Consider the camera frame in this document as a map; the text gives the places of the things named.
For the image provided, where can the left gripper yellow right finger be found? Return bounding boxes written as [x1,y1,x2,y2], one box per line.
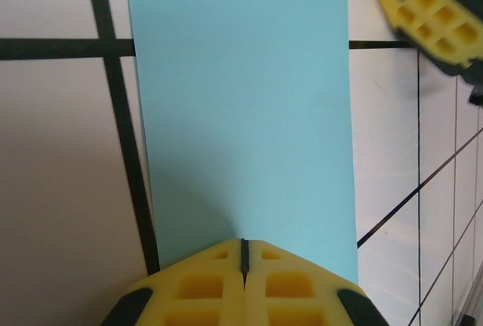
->
[241,238,392,326]

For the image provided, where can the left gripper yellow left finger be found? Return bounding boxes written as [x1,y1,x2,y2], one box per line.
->
[100,238,245,326]

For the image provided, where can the light blue cloth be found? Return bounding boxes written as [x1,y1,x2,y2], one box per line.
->
[123,0,358,285]

